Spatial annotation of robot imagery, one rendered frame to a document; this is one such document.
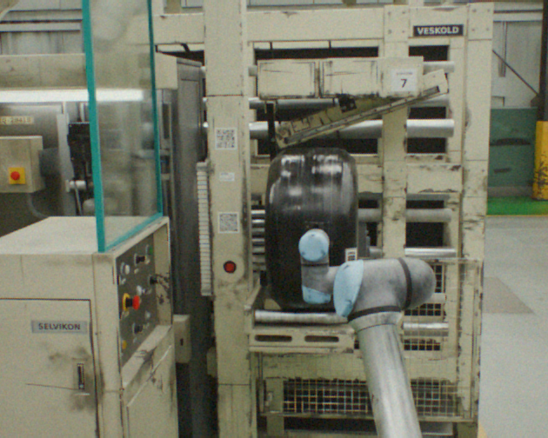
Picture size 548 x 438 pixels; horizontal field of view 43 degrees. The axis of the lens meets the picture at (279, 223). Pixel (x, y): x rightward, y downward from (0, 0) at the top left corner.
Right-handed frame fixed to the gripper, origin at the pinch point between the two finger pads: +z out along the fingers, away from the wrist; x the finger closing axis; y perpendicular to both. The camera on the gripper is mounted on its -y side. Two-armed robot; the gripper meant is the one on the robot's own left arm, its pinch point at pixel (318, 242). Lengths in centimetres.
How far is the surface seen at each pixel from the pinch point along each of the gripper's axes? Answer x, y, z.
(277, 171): 14.3, 22.0, 11.3
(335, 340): -5.0, -36.2, 20.3
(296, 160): 8.3, 25.7, 14.5
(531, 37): -290, 230, 921
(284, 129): 16, 39, 58
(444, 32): -47, 77, 71
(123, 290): 54, -12, -28
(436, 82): -42, 56, 56
